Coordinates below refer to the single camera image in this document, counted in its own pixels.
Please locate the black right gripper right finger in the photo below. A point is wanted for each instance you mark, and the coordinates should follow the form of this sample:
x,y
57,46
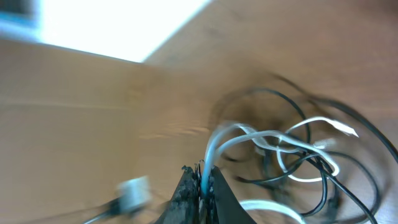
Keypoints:
x,y
228,209

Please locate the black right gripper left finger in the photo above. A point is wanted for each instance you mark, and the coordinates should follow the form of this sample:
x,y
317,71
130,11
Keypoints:
x,y
183,207

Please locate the cardboard box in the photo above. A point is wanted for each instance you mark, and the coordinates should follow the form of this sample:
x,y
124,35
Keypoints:
x,y
68,128

